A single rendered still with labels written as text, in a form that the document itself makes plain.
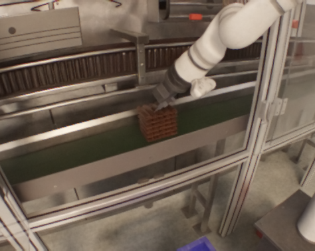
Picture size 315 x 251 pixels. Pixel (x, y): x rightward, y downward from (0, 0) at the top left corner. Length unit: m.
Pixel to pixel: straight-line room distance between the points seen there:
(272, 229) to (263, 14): 0.54
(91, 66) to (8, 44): 0.23
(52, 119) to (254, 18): 0.70
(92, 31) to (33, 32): 0.37
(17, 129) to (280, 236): 0.90
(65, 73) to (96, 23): 0.33
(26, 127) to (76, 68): 0.31
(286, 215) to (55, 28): 0.83
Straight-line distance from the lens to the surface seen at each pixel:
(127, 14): 0.95
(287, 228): 0.70
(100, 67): 0.68
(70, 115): 0.82
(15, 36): 0.61
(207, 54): 0.47
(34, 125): 0.84
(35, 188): 0.67
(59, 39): 0.60
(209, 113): 0.84
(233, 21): 0.42
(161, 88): 0.58
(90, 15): 0.92
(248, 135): 0.82
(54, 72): 0.67
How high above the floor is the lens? 1.07
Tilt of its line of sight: 30 degrees down
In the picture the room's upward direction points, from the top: 1 degrees counter-clockwise
